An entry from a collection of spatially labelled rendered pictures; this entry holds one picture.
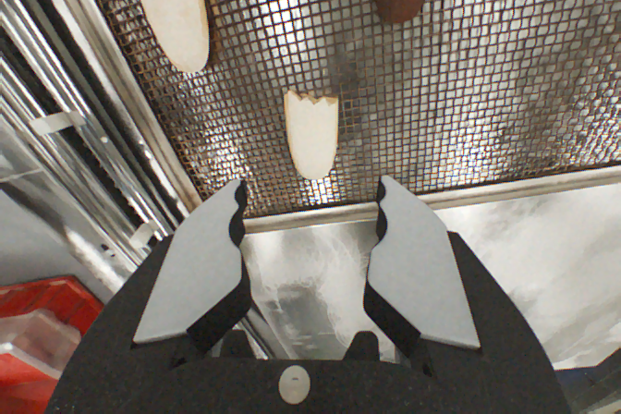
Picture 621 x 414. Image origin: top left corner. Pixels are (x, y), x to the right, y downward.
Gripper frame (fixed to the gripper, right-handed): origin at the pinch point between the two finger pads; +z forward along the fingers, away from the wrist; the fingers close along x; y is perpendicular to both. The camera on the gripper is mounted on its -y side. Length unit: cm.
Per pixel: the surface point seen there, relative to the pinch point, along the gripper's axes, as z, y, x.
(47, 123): 6.1, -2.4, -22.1
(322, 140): 4.6, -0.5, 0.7
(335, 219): 4.9, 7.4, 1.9
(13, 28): 8.0, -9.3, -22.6
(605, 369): 36, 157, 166
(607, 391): 29, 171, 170
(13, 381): 1, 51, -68
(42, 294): 4.5, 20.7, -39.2
